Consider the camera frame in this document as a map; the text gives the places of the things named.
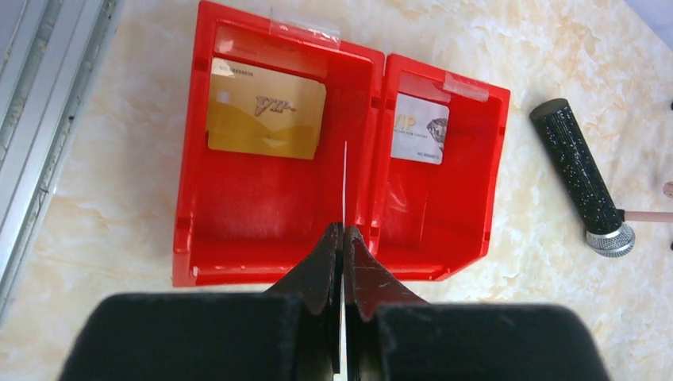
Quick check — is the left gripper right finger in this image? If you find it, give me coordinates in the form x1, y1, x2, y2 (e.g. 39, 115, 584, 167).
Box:
344, 227, 610, 380

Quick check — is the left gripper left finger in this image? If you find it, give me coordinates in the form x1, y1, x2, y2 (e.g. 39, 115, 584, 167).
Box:
60, 223, 342, 380

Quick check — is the silver card in bin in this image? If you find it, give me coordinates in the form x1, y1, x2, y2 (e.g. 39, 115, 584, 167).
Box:
390, 93, 449, 165

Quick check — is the gold card in bin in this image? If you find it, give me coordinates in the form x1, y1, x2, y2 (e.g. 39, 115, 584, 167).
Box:
206, 58, 326, 160

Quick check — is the red plastic bin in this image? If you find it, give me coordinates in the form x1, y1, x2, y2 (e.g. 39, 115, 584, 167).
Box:
172, 1, 510, 287

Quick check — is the black handheld microphone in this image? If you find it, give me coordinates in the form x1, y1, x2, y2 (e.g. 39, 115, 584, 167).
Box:
529, 98, 636, 258

